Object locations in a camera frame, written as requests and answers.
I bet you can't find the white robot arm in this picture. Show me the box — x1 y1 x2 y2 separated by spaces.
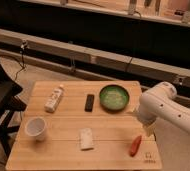
135 82 190 134

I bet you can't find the green bowl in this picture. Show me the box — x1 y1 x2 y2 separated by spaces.
99 84 130 111

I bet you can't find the white folded cloth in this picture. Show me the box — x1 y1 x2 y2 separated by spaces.
80 128 94 150

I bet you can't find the black remote control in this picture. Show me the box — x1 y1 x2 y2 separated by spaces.
85 94 95 112

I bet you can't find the white plastic bottle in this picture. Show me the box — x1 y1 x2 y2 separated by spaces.
44 84 64 113

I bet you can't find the white paper cup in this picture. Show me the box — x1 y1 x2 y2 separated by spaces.
25 117 47 141

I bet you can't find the black office chair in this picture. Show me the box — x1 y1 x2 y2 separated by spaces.
0 64 26 156

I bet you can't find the black hanging cable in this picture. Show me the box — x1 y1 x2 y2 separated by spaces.
13 40 28 82

